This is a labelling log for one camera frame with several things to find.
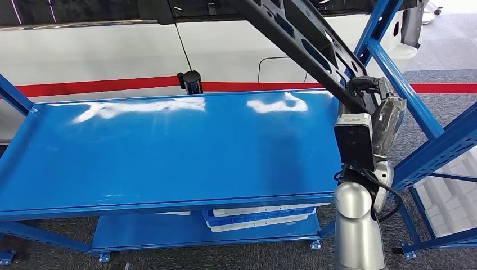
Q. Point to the white fuel filler flap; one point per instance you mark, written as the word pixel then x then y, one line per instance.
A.
pixel 275 70

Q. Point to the blue metal shelf rack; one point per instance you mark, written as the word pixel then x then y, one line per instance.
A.
pixel 149 156
pixel 447 242

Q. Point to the black barrier post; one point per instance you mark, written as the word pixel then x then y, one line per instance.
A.
pixel 192 80

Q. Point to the white swivel chair base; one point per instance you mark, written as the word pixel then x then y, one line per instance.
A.
pixel 430 11

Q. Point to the clear plastic film wrap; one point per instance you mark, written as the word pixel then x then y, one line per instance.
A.
pixel 391 119

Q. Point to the black plastic frame part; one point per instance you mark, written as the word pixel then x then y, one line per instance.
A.
pixel 298 33

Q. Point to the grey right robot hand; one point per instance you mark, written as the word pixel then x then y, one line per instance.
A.
pixel 389 123

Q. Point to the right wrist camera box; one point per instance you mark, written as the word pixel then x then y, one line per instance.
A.
pixel 354 149

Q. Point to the white car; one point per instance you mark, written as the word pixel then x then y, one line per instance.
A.
pixel 93 48

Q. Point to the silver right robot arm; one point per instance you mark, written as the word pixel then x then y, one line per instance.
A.
pixel 357 238

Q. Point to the blue plastic bin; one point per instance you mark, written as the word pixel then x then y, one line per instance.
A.
pixel 261 217

